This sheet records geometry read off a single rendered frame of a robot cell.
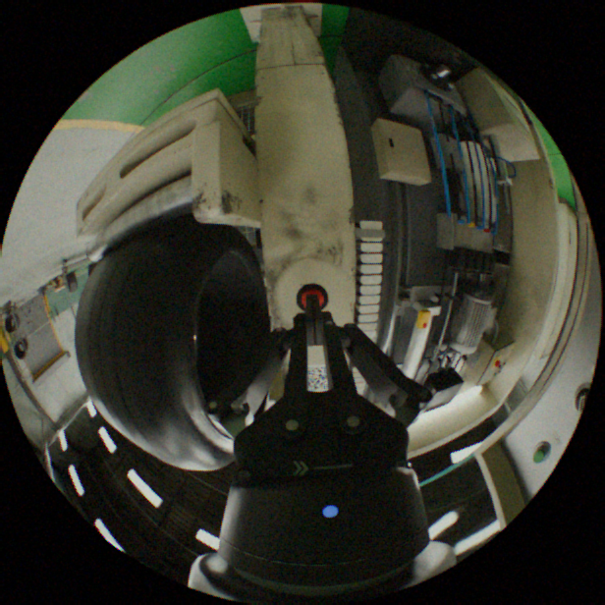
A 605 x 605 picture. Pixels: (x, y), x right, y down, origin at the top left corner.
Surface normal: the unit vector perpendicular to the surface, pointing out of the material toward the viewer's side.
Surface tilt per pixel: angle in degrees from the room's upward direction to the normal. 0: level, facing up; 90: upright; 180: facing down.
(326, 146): 90
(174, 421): 100
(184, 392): 94
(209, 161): 90
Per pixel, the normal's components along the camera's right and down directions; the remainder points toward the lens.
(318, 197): -0.04, 0.38
